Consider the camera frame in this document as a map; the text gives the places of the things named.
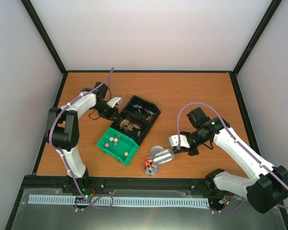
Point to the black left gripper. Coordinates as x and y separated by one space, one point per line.
114 112

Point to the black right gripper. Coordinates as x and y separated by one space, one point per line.
194 152

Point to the metal scoop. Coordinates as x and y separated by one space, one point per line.
163 157

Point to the black plastic bin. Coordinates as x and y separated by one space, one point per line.
137 119

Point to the green plastic bin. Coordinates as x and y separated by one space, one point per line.
115 144

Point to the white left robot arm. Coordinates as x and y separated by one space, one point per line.
62 130

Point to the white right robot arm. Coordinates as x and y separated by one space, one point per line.
265 185

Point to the silver jar lid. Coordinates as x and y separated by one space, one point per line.
155 150

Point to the clear plastic jar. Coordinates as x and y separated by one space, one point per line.
149 167

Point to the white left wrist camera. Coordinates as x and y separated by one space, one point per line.
114 102

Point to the light blue cable duct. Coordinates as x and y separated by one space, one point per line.
120 201

